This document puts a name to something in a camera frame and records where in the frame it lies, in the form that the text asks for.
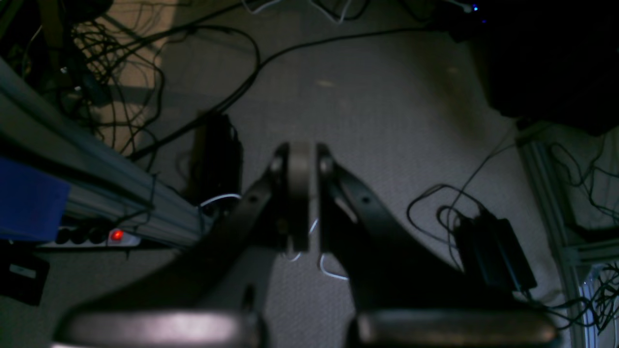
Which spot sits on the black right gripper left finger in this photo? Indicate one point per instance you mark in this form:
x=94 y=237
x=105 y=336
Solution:
x=212 y=295

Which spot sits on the black power brick on floor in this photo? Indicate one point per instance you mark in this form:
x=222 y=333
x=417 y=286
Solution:
x=491 y=253

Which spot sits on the black power adapter brick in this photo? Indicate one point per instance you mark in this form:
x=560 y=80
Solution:
x=216 y=161

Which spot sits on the blue box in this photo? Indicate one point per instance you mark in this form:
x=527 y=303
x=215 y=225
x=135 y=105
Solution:
x=32 y=203

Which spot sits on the white power strip red switch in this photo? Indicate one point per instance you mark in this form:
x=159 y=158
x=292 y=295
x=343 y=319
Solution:
x=73 y=237

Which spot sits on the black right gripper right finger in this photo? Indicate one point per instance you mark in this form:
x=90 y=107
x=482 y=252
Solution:
x=404 y=295

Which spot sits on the aluminium frame rail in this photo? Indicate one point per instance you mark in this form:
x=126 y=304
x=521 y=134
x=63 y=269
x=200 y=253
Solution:
x=103 y=183

